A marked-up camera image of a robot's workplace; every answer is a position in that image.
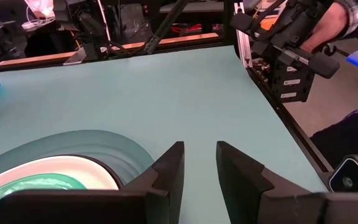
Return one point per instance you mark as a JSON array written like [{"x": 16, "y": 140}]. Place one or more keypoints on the grey metal bracket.
[{"x": 76, "y": 57}]

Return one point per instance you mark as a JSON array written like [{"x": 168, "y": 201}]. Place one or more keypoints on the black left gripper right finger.
[{"x": 253, "y": 199}]

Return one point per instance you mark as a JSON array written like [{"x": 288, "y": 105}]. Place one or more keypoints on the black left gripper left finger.
[{"x": 141, "y": 202}]

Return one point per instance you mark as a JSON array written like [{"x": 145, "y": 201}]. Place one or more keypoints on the teal plastic plate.
[{"x": 104, "y": 144}]

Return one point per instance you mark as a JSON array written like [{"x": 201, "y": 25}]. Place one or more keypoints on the black table edge rail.
[{"x": 291, "y": 121}]

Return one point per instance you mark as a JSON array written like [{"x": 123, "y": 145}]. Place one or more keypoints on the wooden table edge strip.
[{"x": 42, "y": 58}]

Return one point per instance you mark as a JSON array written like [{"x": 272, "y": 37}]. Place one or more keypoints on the person's leg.
[{"x": 350, "y": 137}]

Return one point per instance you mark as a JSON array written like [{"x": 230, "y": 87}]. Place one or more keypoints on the green translucent plastic plate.
[{"x": 33, "y": 183}]

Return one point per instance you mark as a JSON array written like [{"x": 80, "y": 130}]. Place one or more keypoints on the black diagonal strut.
[{"x": 163, "y": 28}]

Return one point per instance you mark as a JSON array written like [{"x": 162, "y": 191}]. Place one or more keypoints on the black frame post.
[{"x": 229, "y": 21}]

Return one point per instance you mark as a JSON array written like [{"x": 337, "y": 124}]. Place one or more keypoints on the person's forearm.
[{"x": 325, "y": 28}]

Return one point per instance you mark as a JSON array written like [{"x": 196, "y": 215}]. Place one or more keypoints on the black table-level camera box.
[{"x": 353, "y": 174}]

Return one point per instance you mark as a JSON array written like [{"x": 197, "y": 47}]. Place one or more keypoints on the aluminium frame post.
[{"x": 242, "y": 43}]

